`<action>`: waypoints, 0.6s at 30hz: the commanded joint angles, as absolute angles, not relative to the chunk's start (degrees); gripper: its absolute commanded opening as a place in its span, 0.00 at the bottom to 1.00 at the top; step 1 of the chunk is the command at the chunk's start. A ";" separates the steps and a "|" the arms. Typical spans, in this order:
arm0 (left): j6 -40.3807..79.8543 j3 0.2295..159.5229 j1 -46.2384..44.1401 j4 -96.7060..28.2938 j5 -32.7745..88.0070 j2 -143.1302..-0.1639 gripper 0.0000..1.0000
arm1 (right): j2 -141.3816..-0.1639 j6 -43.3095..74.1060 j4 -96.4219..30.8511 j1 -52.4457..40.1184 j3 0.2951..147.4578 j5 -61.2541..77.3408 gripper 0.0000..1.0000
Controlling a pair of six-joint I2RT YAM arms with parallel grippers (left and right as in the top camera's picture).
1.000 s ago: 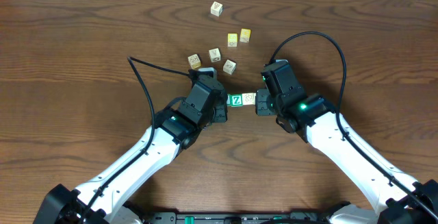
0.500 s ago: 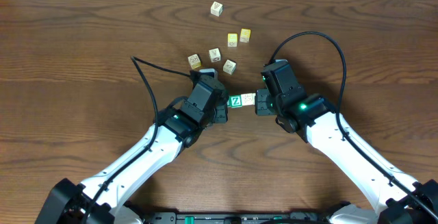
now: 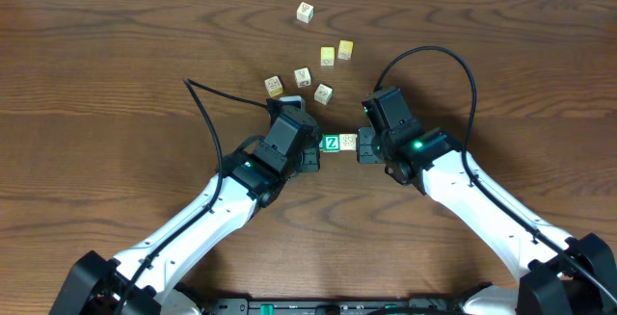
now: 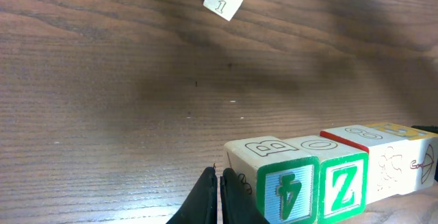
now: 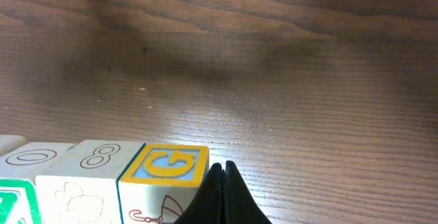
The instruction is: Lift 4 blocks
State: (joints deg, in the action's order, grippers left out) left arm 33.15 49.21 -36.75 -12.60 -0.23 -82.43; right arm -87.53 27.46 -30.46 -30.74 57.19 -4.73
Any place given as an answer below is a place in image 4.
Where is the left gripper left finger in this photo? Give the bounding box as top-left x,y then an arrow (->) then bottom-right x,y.
167,166 -> 218,224

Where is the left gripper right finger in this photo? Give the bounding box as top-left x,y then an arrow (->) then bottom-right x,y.
220,168 -> 269,224

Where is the white block blue side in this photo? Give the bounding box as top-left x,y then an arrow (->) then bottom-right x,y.
369,123 -> 437,195

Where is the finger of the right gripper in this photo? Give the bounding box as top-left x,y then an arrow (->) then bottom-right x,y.
412,125 -> 438,134

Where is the green Z block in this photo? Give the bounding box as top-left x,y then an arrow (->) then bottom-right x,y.
285,136 -> 369,223

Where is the green lightning block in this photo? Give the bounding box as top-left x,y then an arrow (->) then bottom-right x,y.
224,136 -> 320,223

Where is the white block red side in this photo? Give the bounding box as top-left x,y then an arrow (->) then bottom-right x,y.
320,125 -> 411,203

